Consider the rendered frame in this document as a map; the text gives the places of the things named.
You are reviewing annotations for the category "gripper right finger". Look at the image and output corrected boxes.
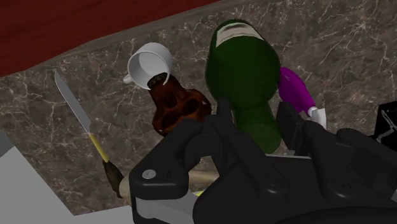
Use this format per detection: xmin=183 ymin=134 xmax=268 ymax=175
xmin=275 ymin=101 xmax=397 ymax=203

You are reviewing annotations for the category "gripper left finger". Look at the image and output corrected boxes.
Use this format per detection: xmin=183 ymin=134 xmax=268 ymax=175
xmin=129 ymin=99 xmax=268 ymax=224

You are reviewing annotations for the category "dark brown lumpy vase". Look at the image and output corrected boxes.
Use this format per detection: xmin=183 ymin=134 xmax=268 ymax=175
xmin=146 ymin=72 xmax=212 ymax=137

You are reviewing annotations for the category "black veined box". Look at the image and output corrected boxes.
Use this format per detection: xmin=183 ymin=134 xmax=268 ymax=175
xmin=368 ymin=100 xmax=397 ymax=144

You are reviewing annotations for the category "purple bottle with white cap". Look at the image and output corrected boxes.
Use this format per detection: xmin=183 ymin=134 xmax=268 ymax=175
xmin=278 ymin=66 xmax=328 ymax=130

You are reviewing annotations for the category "white mug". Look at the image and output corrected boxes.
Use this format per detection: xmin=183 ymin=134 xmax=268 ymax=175
xmin=122 ymin=42 xmax=174 ymax=91

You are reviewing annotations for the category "dark green bottle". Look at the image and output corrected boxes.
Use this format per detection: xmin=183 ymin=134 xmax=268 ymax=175
xmin=204 ymin=19 xmax=282 ymax=155

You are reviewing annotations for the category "knife with yellow dark handle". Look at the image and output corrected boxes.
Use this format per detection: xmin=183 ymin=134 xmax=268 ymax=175
xmin=54 ymin=70 xmax=125 ymax=199

